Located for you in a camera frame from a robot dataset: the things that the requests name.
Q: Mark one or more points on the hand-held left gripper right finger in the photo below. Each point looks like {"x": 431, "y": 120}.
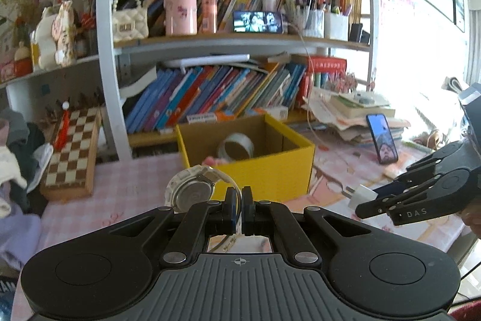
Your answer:
{"x": 248, "y": 212}

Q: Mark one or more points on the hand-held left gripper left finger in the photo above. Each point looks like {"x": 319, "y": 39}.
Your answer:
{"x": 236, "y": 212}

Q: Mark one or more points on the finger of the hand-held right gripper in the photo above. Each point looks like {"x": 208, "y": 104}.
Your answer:
{"x": 375, "y": 209}
{"x": 390, "y": 190}

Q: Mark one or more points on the white charger plug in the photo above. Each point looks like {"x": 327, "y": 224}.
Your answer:
{"x": 361, "y": 196}

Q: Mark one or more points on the yellow cardboard box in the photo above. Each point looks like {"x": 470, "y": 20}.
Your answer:
{"x": 270, "y": 170}

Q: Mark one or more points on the white wristwatch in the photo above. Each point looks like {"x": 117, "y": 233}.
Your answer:
{"x": 191, "y": 193}

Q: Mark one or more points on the smartphone on stand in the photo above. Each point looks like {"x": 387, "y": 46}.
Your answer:
{"x": 383, "y": 138}

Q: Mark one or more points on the small pink item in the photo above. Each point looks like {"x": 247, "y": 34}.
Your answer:
{"x": 213, "y": 160}

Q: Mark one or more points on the clear tape roll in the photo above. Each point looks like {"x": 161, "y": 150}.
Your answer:
{"x": 236, "y": 147}

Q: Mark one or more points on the stack of books and papers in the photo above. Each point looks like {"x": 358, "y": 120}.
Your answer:
{"x": 353, "y": 110}

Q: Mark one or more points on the pink checked tablecloth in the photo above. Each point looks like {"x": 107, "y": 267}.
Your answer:
{"x": 127, "y": 185}

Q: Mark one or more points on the row of leaning blue books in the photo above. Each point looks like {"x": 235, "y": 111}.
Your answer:
{"x": 210, "y": 95}

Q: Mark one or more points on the red box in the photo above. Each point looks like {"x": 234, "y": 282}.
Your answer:
{"x": 327, "y": 64}

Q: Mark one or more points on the white pen holder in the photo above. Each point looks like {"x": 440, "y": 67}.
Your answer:
{"x": 336, "y": 27}

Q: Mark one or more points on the wooden chessboard box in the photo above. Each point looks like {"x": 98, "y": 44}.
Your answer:
{"x": 71, "y": 155}

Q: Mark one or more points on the clear pen holder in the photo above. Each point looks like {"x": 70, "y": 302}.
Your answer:
{"x": 313, "y": 24}

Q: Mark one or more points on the white wooden bookshelf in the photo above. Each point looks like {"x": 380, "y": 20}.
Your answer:
{"x": 109, "y": 80}

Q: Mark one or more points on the smartphone showing video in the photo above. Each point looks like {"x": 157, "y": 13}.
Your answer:
{"x": 257, "y": 21}

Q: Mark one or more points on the red tassel ornament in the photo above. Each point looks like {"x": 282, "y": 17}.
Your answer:
{"x": 62, "y": 125}

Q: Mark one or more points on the pink bottle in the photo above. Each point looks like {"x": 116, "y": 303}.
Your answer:
{"x": 209, "y": 9}

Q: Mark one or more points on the pink floral tumbler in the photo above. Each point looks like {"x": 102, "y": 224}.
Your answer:
{"x": 180, "y": 5}

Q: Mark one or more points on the white quilted pearl handbag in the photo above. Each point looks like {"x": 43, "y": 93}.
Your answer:
{"x": 129, "y": 22}

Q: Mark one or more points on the pile of clothes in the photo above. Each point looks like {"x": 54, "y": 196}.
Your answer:
{"x": 15, "y": 163}

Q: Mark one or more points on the white cat plush toy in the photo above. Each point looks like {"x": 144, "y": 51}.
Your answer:
{"x": 54, "y": 39}

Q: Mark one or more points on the dried flower bouquet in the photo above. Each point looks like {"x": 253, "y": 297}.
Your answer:
{"x": 18, "y": 9}

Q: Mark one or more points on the small framed wall picture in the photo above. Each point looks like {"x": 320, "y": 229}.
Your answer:
{"x": 458, "y": 3}

